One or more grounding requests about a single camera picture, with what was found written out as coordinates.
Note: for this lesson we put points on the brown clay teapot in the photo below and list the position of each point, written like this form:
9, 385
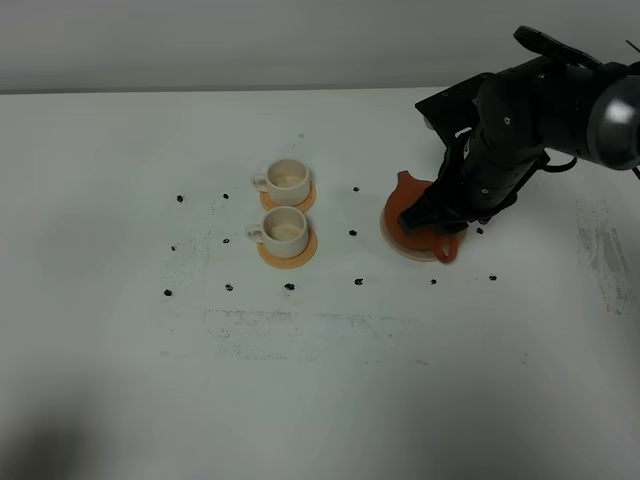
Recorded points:
408, 190

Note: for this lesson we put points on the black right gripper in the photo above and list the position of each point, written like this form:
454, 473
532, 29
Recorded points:
523, 112

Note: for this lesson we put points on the beige round teapot saucer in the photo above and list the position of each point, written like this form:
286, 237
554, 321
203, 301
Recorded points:
421, 256

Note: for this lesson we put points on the front orange coaster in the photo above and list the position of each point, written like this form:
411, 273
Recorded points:
294, 262

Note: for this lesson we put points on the white teacup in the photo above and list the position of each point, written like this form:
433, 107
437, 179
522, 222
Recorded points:
283, 232
287, 182

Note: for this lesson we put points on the rear orange coaster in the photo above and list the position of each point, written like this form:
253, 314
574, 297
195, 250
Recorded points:
268, 204

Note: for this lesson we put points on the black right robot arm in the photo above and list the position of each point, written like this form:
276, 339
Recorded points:
613, 125

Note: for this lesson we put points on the front white teacup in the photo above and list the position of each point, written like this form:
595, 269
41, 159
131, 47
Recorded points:
283, 232

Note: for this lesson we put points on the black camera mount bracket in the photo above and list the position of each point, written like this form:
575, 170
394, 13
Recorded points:
454, 109

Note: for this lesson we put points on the rear white teacup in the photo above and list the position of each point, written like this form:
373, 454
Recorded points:
287, 182

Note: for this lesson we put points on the orange coaster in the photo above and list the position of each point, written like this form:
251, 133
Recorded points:
268, 204
294, 262

